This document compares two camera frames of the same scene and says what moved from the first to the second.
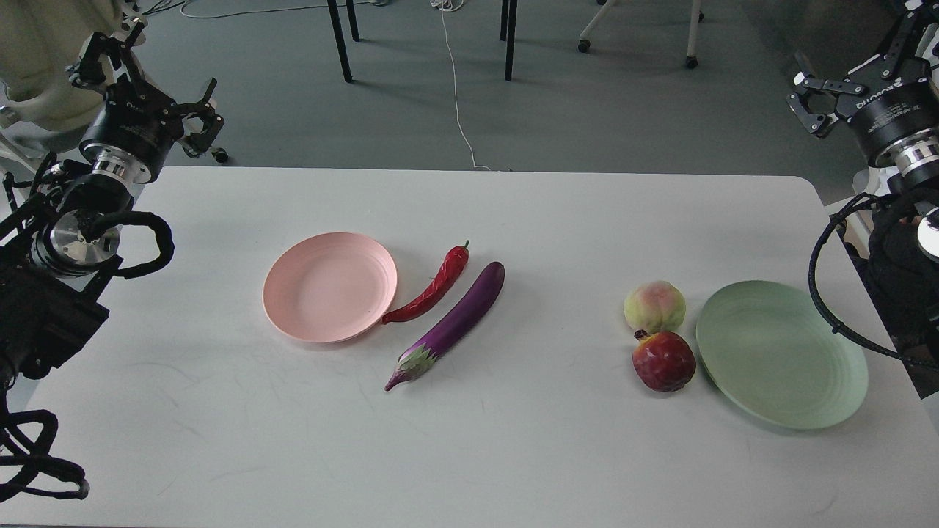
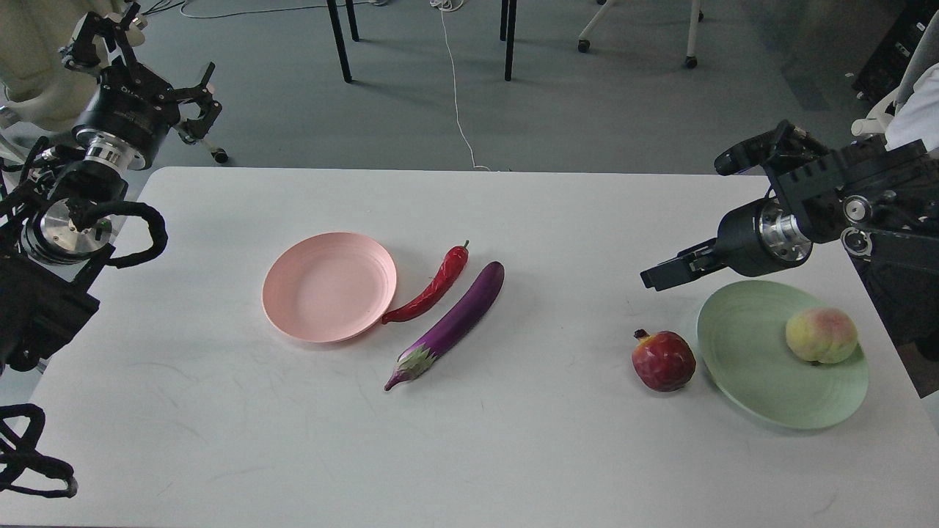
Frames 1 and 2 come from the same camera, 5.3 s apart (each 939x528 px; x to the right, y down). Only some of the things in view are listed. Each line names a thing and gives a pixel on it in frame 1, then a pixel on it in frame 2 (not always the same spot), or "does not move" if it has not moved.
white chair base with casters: [697, 17] does not move
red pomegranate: [664, 361] does not move
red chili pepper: [454, 264] does not move
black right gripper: [897, 116] to [753, 240]
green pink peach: [655, 307] to [822, 335]
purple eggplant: [419, 357] does not move
